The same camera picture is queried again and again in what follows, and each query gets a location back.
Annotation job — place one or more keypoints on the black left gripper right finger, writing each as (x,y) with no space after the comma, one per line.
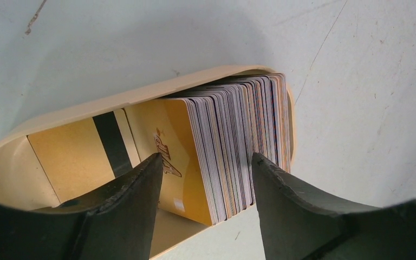
(300,221)

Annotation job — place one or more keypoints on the stack of credit cards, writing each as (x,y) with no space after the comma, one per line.
(207,136)

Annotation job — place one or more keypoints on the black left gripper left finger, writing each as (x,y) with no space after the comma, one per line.
(114,221)

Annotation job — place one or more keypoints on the beige oval card tray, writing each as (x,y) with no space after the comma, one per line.
(25,186)

